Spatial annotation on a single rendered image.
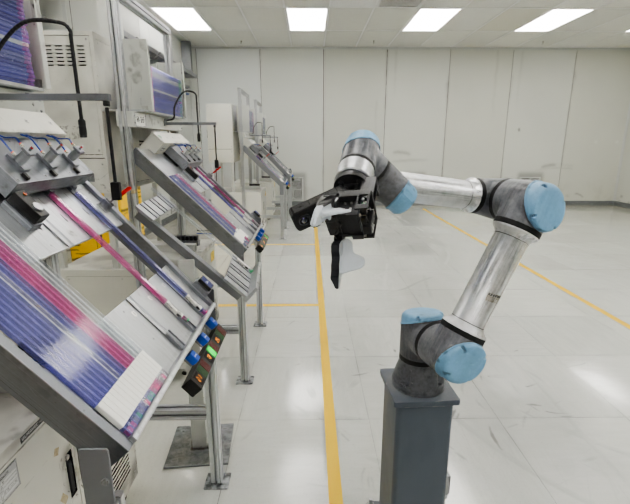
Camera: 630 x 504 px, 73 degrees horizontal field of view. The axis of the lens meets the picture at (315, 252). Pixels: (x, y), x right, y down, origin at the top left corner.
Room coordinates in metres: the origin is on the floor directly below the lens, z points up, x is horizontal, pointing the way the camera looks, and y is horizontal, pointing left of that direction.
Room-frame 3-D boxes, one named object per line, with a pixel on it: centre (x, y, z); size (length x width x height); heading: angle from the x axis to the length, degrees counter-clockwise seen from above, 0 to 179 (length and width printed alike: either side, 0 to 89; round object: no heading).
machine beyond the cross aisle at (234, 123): (5.97, 1.04, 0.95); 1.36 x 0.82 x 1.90; 91
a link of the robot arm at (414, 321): (1.12, -0.31, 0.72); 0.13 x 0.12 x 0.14; 19
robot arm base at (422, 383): (1.13, -0.30, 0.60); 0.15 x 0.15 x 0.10
